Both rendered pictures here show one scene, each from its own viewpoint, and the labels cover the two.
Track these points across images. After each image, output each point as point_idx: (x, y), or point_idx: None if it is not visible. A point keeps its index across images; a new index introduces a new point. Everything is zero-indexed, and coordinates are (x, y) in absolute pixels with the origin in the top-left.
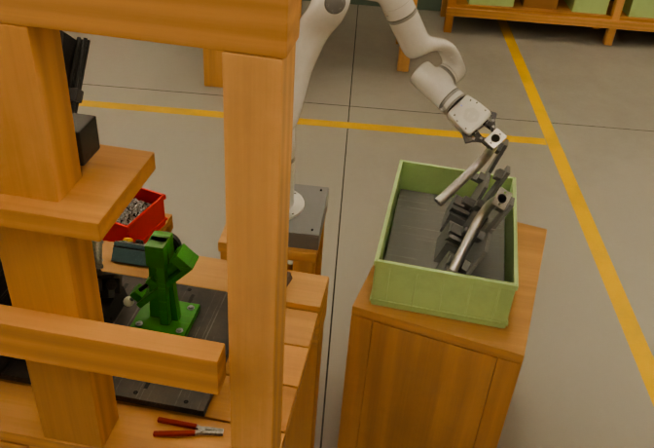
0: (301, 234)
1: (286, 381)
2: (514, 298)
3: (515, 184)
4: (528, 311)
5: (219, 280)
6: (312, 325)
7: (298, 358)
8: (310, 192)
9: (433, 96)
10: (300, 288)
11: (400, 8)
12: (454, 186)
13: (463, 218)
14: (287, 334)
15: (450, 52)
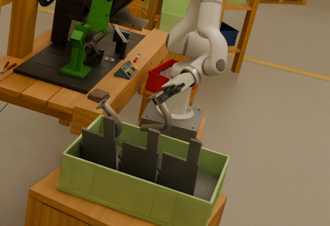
0: (143, 113)
1: (25, 91)
2: (88, 205)
3: (199, 199)
4: (72, 207)
5: (103, 86)
6: (63, 105)
7: (40, 97)
8: (190, 124)
9: None
10: (91, 103)
11: None
12: (150, 125)
13: (159, 173)
14: (58, 98)
15: (209, 43)
